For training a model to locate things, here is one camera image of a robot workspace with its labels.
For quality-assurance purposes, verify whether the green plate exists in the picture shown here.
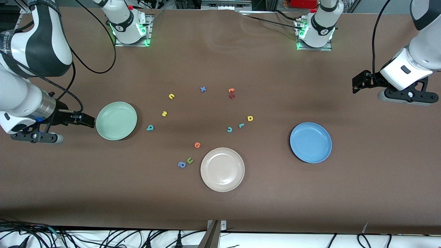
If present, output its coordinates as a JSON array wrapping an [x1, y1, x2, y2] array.
[[96, 101, 138, 141]]

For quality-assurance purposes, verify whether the blue plate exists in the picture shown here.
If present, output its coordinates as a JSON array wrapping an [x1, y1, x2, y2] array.
[[290, 122, 332, 164]]

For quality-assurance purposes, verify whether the red box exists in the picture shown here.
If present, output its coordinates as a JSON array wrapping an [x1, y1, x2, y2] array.
[[290, 0, 319, 9]]

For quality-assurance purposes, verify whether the beige plate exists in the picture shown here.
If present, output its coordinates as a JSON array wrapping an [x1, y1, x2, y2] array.
[[200, 147, 245, 192]]

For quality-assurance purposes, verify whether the brown table cover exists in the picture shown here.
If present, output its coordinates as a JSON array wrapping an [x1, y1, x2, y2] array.
[[0, 7, 441, 235]]

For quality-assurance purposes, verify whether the aluminium profile bar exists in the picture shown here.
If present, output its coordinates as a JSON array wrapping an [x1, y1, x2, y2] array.
[[198, 220, 222, 248]]

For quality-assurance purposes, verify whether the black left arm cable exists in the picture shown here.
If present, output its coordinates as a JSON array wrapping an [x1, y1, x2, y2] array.
[[371, 0, 393, 83]]

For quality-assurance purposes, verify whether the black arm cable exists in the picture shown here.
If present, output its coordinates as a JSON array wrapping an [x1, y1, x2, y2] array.
[[21, 0, 116, 114], [371, 0, 393, 83]]

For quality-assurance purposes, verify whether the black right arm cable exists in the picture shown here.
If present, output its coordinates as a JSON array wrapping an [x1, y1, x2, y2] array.
[[21, 0, 116, 114]]

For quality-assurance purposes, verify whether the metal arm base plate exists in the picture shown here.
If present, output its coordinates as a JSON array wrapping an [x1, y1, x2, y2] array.
[[296, 17, 333, 51], [114, 14, 154, 47]]

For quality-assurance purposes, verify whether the thin black cable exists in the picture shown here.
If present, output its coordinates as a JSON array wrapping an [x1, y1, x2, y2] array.
[[272, 9, 300, 21], [241, 13, 304, 30]]

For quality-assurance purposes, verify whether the aluminium frame beam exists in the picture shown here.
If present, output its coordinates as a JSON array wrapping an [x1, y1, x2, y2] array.
[[201, 0, 253, 11]]

